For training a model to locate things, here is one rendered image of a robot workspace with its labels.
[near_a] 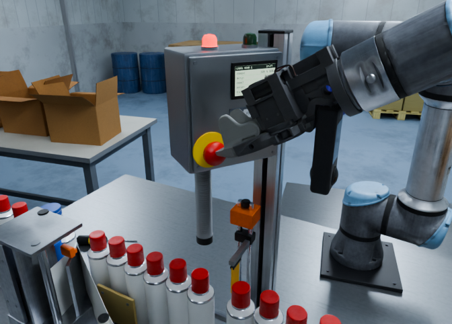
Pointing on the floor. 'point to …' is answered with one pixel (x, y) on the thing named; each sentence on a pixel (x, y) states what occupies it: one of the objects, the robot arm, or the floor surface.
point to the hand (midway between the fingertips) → (225, 154)
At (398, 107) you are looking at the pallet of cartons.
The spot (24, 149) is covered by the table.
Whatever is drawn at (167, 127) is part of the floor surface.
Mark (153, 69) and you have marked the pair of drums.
